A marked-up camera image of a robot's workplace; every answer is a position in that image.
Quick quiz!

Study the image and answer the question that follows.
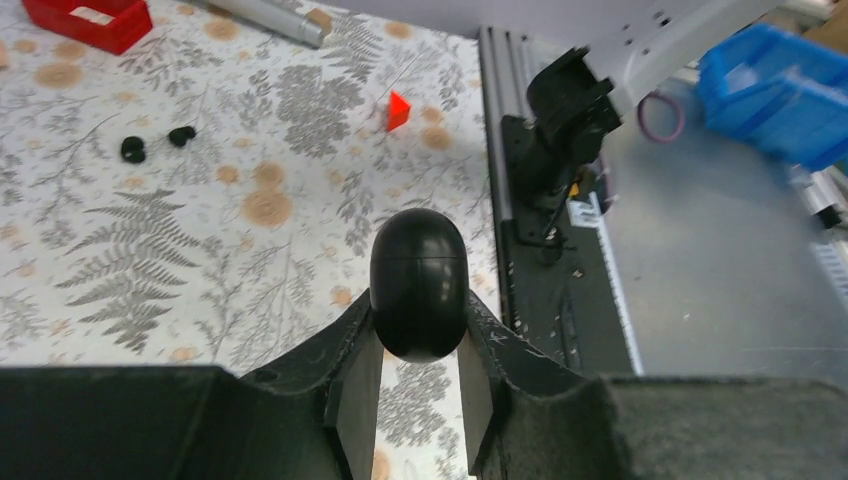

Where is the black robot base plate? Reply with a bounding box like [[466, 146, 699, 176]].
[[499, 115, 642, 374]]

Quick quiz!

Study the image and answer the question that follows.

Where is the red box with label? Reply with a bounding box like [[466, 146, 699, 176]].
[[22, 0, 153, 55]]

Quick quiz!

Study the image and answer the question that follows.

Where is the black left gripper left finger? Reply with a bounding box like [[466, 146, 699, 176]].
[[1, 295, 383, 479]]

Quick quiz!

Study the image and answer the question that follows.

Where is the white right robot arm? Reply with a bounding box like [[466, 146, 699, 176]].
[[513, 0, 779, 196]]

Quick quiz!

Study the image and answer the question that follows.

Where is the silver grey microphone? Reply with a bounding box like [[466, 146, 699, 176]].
[[209, 0, 326, 48]]

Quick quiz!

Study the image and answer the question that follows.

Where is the large blue plastic bin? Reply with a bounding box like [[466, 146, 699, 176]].
[[697, 24, 847, 171]]

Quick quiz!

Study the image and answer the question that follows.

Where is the red triangle block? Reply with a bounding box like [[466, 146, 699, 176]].
[[386, 90, 411, 132]]

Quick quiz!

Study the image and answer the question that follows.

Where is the small tan wooden cube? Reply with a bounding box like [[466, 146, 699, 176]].
[[306, 8, 333, 35]]

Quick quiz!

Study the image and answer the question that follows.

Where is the black oval earbud case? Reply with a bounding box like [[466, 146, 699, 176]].
[[369, 208, 470, 363]]

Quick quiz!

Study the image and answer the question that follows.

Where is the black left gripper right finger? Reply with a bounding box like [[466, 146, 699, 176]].
[[458, 297, 847, 479]]

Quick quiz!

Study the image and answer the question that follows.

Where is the floral table mat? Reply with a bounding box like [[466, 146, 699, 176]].
[[0, 0, 501, 480]]

